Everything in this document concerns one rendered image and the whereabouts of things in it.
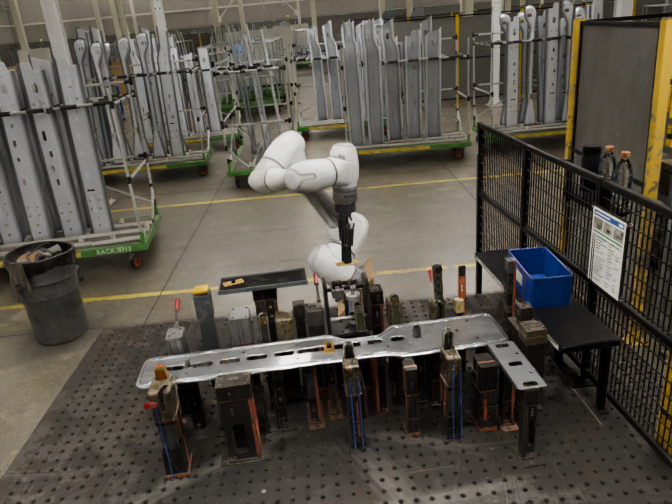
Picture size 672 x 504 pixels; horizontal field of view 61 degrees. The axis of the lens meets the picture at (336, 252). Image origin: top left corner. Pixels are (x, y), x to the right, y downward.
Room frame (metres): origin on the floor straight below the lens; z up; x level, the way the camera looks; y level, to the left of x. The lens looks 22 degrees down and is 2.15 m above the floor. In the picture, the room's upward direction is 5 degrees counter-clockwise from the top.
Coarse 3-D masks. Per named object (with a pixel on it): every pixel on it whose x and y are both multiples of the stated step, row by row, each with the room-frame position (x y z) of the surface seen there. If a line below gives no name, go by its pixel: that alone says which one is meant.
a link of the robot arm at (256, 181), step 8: (264, 160) 2.46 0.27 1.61; (272, 160) 2.45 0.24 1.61; (256, 168) 2.46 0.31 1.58; (264, 168) 2.42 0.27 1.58; (280, 168) 2.44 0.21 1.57; (256, 176) 2.41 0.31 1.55; (264, 176) 2.36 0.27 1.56; (256, 184) 2.40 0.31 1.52; (264, 184) 2.36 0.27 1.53; (264, 192) 2.40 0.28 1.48; (272, 192) 2.39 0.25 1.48
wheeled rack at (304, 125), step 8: (336, 56) 11.39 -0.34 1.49; (296, 72) 12.03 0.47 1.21; (296, 80) 12.03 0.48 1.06; (296, 88) 12.01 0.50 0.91; (392, 88) 11.05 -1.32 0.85; (296, 104) 11.11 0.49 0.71; (312, 104) 11.99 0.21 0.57; (296, 112) 11.12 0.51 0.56; (304, 120) 11.66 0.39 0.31; (312, 120) 11.65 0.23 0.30; (328, 120) 11.41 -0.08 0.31; (336, 120) 11.40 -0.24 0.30; (384, 120) 11.06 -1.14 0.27; (304, 128) 11.09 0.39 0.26; (312, 128) 11.07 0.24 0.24; (320, 128) 11.07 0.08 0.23; (328, 128) 11.07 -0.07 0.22; (384, 128) 11.17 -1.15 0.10; (304, 136) 11.16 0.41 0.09
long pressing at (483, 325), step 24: (384, 336) 1.93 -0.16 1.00; (408, 336) 1.91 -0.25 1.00; (432, 336) 1.90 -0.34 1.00; (456, 336) 1.88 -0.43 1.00; (480, 336) 1.87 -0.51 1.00; (504, 336) 1.85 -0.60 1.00; (168, 360) 1.89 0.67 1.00; (192, 360) 1.88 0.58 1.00; (216, 360) 1.86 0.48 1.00; (240, 360) 1.85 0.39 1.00; (264, 360) 1.83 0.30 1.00; (288, 360) 1.82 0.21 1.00; (312, 360) 1.80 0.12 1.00; (336, 360) 1.80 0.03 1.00; (144, 384) 1.75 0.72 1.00
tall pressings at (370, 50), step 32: (352, 32) 9.12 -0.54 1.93; (384, 32) 9.12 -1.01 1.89; (416, 32) 9.09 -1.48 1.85; (352, 64) 8.90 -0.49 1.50; (384, 64) 9.05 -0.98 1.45; (416, 64) 9.08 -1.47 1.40; (352, 96) 8.89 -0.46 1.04; (416, 96) 9.06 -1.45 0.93; (352, 128) 8.85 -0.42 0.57; (416, 128) 9.03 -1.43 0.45
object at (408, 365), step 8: (408, 360) 1.76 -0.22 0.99; (408, 368) 1.71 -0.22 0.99; (416, 368) 1.71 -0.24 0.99; (408, 376) 1.70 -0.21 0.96; (416, 376) 1.70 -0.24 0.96; (408, 384) 1.70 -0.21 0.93; (416, 384) 1.70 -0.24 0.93; (408, 392) 1.70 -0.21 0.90; (416, 392) 1.70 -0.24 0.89; (408, 400) 1.71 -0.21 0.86; (416, 400) 1.71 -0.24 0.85; (408, 408) 1.71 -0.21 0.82; (416, 408) 1.71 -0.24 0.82; (408, 416) 1.71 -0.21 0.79; (416, 416) 1.71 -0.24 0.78; (400, 424) 1.77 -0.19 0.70; (408, 424) 1.71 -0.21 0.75; (416, 424) 1.71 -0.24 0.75; (408, 432) 1.71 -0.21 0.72; (416, 432) 1.71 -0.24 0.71
